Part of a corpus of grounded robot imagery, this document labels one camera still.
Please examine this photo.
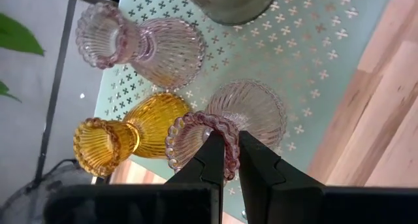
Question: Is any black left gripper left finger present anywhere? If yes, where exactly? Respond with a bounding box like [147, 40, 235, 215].
[44, 131, 225, 224]

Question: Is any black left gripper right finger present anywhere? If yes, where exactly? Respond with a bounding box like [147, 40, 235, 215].
[238, 131, 418, 224]

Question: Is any amber glass candlestick holder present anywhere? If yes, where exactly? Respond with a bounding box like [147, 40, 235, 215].
[72, 92, 191, 178]

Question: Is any pink glass candlestick holder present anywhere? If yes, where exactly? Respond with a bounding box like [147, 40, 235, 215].
[165, 79, 288, 182]
[75, 1, 206, 91]

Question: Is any tin candle with green label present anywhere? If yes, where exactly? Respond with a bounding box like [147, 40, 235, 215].
[178, 0, 280, 26]

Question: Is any green perforated metal shelf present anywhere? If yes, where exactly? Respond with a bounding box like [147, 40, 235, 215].
[93, 0, 394, 223]

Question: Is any leafy green potted plant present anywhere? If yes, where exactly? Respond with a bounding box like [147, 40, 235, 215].
[0, 11, 45, 104]

